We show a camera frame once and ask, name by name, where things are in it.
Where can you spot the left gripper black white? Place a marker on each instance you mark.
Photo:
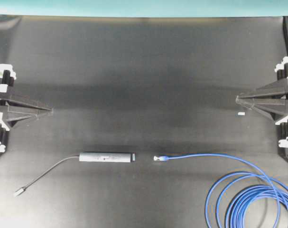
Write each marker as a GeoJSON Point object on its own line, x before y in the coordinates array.
{"type": "Point", "coordinates": [15, 117]}

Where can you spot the grey USB hub with cable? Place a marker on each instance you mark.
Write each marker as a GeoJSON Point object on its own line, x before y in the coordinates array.
{"type": "Point", "coordinates": [84, 157]}

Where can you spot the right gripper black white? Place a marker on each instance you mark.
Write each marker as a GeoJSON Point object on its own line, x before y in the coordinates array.
{"type": "Point", "coordinates": [271, 101]}

